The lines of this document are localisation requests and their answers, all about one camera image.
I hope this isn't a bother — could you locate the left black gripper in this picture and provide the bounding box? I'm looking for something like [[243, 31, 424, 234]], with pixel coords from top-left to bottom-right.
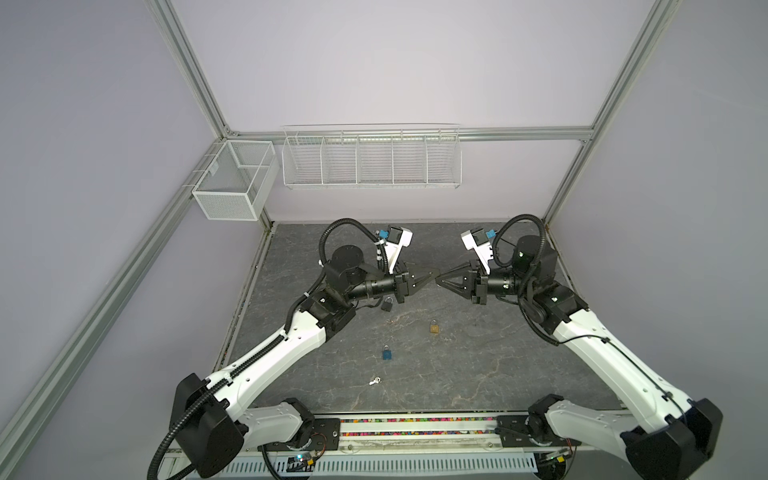
[[346, 259, 439, 305]]

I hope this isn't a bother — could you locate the black padlock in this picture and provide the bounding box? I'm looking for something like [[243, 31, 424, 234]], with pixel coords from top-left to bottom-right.
[[381, 297, 394, 312]]

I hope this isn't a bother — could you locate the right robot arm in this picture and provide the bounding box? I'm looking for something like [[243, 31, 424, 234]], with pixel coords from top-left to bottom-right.
[[436, 214, 723, 479]]

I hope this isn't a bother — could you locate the white mesh box basket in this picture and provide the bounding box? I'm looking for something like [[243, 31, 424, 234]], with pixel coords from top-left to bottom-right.
[[192, 140, 280, 221]]

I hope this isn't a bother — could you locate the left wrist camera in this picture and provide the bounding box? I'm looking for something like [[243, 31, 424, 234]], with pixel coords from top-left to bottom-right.
[[376, 226, 413, 274]]

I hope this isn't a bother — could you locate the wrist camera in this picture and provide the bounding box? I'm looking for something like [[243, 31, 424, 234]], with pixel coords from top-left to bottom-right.
[[376, 226, 413, 274], [461, 227, 496, 274]]

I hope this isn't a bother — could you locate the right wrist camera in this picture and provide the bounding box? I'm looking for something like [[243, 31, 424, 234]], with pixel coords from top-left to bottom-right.
[[461, 227, 496, 274]]

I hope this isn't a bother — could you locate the white wire shelf basket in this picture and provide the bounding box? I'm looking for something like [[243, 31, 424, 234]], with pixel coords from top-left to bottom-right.
[[282, 124, 463, 189]]

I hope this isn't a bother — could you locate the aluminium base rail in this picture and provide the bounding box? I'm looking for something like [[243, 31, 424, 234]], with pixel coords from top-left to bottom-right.
[[164, 411, 673, 460]]

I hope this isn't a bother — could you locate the white vented cable duct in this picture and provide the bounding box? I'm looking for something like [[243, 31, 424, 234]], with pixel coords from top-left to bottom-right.
[[185, 455, 538, 479]]

